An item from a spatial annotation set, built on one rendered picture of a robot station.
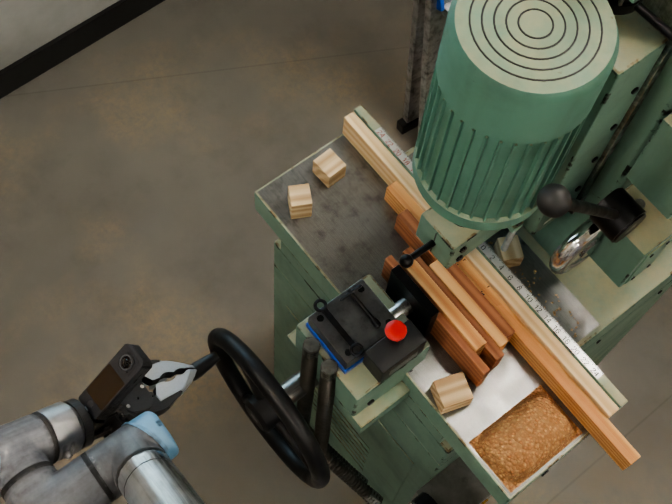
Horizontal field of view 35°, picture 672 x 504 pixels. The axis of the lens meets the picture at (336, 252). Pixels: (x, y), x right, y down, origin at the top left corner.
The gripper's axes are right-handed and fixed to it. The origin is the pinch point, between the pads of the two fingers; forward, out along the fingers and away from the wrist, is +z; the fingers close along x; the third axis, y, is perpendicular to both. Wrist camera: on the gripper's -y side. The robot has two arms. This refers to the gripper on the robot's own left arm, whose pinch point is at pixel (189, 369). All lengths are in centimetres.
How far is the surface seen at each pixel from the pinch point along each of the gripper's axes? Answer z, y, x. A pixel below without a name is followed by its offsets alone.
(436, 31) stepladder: 98, -12, -47
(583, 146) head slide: 24, -60, 21
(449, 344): 23.1, -22.1, 22.8
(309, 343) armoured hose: 6.0, -18.1, 12.0
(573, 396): 31, -26, 39
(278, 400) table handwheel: 0.0, -12.3, 15.4
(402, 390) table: 19.0, -12.8, 22.6
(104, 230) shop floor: 48, 63, -72
